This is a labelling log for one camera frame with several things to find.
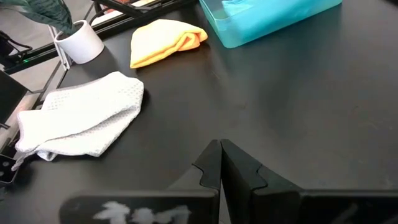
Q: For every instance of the dark green cloth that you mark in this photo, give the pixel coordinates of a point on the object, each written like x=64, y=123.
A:
x=46, y=11

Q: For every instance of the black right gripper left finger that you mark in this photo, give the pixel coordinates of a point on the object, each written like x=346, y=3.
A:
x=205, y=174

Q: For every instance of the orange microfiber towel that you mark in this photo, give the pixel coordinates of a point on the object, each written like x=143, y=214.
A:
x=158, y=40

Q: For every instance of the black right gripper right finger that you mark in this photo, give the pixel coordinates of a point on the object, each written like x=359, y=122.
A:
x=248, y=186

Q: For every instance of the grey waffle-weave towel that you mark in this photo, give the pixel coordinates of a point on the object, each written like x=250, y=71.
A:
x=81, y=118

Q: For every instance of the teal plastic bin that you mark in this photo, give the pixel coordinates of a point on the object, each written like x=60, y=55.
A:
x=273, y=25

